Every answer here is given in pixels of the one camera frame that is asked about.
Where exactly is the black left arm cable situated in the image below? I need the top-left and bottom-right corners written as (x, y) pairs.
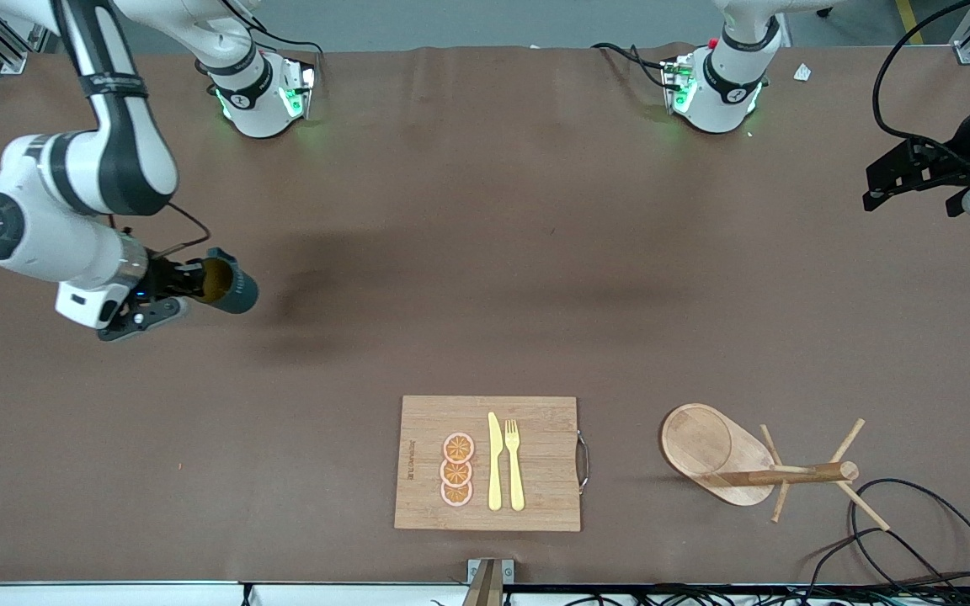
top-left (871, 0), bottom-right (970, 151)

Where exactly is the yellow plastic fork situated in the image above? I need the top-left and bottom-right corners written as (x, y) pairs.
top-left (504, 419), bottom-right (526, 512)

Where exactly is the brown table cover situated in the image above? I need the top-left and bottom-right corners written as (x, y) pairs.
top-left (0, 42), bottom-right (970, 586)

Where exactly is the short looping black cable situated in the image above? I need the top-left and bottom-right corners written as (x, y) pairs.
top-left (803, 527), bottom-right (951, 592)

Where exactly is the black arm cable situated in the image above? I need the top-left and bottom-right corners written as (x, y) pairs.
top-left (871, 0), bottom-right (970, 151)
top-left (110, 202), bottom-right (213, 258)

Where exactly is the metal bracket with wooden bar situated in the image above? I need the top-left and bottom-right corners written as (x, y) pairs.
top-left (461, 558), bottom-right (515, 606)

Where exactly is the long looping black cable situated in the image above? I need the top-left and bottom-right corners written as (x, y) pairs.
top-left (849, 478), bottom-right (970, 603)

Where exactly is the dark teal ribbed mug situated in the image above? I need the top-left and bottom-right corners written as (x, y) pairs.
top-left (200, 247), bottom-right (260, 316)

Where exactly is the bamboo cutting board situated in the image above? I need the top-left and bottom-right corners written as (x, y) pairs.
top-left (394, 396), bottom-right (582, 533)

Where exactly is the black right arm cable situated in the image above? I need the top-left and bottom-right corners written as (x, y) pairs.
top-left (110, 202), bottom-right (213, 258)

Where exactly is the black left base cable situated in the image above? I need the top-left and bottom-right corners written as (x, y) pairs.
top-left (591, 42), bottom-right (674, 90)

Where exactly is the yellow plastic knife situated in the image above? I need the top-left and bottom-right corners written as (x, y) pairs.
top-left (488, 412), bottom-right (504, 512)

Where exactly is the white table edge rail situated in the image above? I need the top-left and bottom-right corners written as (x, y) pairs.
top-left (0, 581), bottom-right (970, 606)

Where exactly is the wooden mug tree stand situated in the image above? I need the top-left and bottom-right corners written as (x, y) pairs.
top-left (659, 403), bottom-right (892, 528)

